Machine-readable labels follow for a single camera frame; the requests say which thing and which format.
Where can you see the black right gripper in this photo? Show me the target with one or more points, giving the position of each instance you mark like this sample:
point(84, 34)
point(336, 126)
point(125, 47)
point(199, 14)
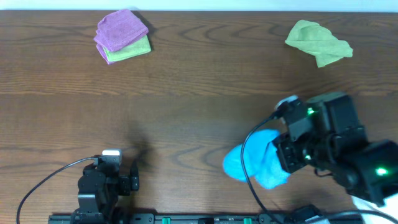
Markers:
point(283, 144)

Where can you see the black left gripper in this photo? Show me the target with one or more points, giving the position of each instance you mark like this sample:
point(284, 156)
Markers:
point(125, 185)

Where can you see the blue microfiber cloth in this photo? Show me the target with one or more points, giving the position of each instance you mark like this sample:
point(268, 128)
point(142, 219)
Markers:
point(260, 158)

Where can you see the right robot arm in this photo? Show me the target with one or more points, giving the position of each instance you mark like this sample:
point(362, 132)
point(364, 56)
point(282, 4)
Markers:
point(325, 132)

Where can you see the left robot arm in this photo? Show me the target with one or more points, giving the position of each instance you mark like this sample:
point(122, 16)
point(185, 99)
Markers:
point(99, 189)

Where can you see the crumpled green cloth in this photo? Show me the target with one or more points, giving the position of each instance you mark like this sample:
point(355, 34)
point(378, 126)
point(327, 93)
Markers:
point(311, 38)

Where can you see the green folded cloth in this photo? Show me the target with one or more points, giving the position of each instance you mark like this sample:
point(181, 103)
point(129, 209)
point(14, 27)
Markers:
point(142, 46)

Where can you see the purple folded cloth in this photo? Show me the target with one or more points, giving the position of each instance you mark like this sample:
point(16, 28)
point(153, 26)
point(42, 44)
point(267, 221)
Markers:
point(117, 30)

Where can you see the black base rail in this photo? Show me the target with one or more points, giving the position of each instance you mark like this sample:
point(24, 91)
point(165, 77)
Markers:
point(149, 218)

